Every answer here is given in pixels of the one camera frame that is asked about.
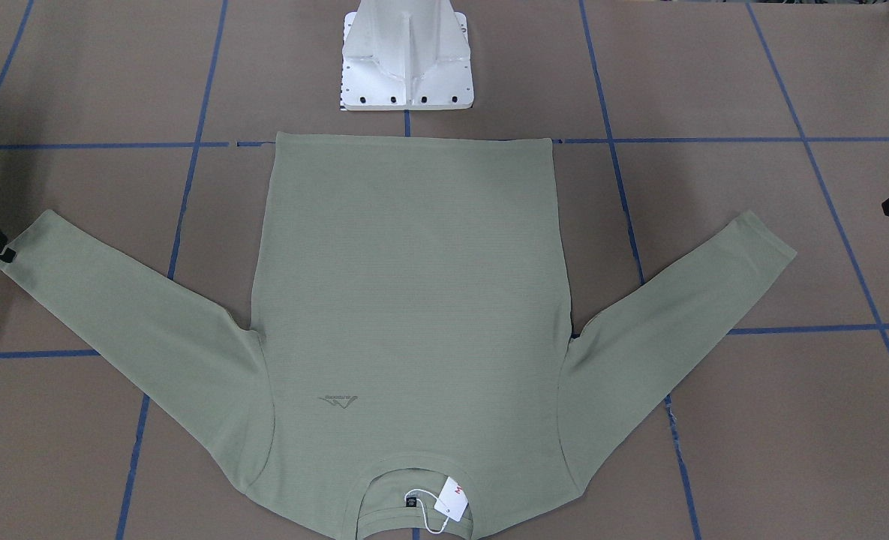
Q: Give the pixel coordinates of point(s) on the olive green long-sleeve shirt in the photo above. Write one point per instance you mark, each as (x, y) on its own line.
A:
(411, 320)

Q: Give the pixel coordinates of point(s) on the white paper hang tag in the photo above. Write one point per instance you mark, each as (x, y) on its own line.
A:
(452, 501)

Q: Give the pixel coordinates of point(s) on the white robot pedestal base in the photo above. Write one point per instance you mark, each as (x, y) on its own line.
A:
(406, 55)

